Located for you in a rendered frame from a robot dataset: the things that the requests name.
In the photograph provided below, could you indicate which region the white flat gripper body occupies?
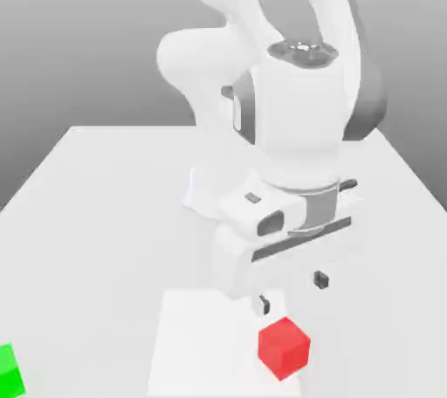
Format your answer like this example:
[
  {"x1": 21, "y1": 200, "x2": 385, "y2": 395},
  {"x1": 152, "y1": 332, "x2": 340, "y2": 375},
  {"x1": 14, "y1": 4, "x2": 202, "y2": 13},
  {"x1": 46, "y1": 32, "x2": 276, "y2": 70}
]
[{"x1": 211, "y1": 216, "x2": 354, "y2": 301}]

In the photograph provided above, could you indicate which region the small red cube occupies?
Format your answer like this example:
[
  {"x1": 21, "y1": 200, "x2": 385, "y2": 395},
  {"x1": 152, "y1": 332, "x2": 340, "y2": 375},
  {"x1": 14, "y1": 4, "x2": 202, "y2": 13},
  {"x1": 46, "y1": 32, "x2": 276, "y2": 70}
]
[{"x1": 257, "y1": 316, "x2": 313, "y2": 382}]

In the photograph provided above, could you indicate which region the small green cube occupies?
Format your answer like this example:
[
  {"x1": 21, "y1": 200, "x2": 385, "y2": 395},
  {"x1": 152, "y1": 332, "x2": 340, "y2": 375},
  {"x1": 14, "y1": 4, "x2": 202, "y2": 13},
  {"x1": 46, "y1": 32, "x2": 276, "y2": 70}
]
[{"x1": 0, "y1": 341, "x2": 28, "y2": 398}]

